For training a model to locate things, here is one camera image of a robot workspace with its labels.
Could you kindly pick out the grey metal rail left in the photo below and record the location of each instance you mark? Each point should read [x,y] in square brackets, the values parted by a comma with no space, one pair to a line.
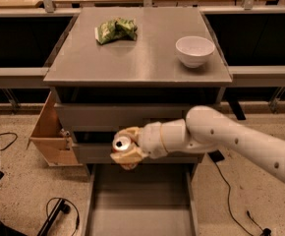
[22,78]

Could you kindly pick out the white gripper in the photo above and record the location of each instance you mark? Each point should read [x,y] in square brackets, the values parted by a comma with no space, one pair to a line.
[150,139]

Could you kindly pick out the black power adapter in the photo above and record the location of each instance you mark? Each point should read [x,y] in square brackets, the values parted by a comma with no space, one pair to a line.
[216,156]

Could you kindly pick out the grey drawer cabinet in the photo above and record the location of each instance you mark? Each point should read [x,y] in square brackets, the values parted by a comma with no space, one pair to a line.
[146,70]

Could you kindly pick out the grey metal rail right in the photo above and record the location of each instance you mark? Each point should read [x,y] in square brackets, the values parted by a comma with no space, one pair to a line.
[257,76]

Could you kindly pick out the brown cardboard box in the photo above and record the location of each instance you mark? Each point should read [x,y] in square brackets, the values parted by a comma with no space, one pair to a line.
[51,140]

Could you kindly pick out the grey metal rail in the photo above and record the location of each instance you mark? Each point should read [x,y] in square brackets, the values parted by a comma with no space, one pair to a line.
[257,76]
[22,78]

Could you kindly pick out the grey top drawer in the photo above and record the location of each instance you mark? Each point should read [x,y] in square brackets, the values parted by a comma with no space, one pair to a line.
[112,117]

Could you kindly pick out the grey open bottom drawer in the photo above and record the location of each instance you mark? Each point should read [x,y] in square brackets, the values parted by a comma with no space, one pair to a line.
[151,200]

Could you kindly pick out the black stand with cable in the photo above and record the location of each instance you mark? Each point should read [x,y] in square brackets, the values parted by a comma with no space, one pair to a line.
[54,208]

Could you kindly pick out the red coke can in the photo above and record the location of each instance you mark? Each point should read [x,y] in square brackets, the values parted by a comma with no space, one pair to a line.
[122,144]

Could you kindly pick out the green chip bag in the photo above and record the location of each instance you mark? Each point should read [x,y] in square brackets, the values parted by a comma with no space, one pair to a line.
[116,29]

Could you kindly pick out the grey middle drawer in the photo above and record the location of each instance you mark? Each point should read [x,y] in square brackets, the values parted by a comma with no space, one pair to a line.
[100,153]

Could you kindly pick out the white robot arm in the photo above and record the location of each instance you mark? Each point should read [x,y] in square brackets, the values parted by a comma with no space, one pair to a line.
[203,130]

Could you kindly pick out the white ceramic bowl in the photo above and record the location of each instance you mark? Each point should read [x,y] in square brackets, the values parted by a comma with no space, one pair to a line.
[194,51]

